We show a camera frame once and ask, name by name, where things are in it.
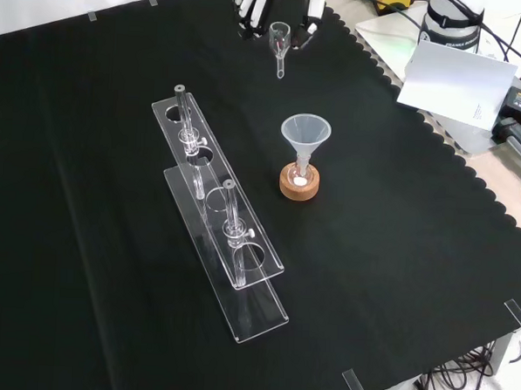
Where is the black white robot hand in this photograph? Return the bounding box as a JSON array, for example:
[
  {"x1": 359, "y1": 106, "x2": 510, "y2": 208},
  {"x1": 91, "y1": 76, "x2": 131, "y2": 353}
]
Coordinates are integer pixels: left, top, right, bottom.
[{"x1": 230, "y1": 0, "x2": 327, "y2": 51}]

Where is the clear glass weighing funnel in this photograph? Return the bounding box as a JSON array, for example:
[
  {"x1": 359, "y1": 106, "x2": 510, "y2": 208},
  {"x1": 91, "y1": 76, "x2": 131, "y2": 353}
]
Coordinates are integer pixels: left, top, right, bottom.
[{"x1": 266, "y1": 21, "x2": 293, "y2": 81}]

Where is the translucent plastic funnel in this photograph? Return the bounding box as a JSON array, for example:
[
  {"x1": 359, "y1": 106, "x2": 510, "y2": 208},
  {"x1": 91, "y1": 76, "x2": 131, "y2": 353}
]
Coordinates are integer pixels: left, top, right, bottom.
[{"x1": 278, "y1": 113, "x2": 333, "y2": 174}]

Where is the clear acrylic funnel stand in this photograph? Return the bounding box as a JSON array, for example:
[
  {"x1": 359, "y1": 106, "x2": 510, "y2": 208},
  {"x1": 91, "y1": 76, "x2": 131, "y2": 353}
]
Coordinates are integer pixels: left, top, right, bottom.
[{"x1": 139, "y1": 82, "x2": 303, "y2": 347}]

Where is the pale board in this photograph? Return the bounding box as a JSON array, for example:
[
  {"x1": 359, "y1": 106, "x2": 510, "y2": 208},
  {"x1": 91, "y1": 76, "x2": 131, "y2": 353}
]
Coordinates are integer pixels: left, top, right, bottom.
[{"x1": 346, "y1": 6, "x2": 517, "y2": 159}]

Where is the round-bottom glass flask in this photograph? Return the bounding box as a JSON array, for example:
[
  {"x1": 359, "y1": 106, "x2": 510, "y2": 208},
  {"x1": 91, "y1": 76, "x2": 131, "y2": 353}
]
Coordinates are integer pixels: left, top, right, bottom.
[{"x1": 286, "y1": 154, "x2": 319, "y2": 192}]

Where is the white paper card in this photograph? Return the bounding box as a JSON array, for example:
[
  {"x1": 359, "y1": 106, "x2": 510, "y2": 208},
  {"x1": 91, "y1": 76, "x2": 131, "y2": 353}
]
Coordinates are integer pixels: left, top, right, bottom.
[{"x1": 394, "y1": 39, "x2": 521, "y2": 132}]

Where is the black cloth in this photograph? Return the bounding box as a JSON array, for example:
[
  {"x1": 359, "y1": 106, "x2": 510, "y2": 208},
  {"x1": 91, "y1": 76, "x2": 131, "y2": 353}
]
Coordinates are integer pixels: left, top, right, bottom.
[{"x1": 0, "y1": 0, "x2": 521, "y2": 390}]

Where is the cork ring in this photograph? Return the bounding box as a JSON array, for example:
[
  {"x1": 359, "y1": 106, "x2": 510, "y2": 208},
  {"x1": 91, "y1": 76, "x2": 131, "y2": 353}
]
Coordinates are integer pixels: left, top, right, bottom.
[{"x1": 278, "y1": 161, "x2": 322, "y2": 204}]

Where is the black cable bundle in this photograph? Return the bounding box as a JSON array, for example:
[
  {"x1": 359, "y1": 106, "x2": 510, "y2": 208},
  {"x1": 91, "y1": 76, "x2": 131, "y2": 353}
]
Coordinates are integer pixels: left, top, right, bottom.
[{"x1": 410, "y1": 337, "x2": 521, "y2": 390}]

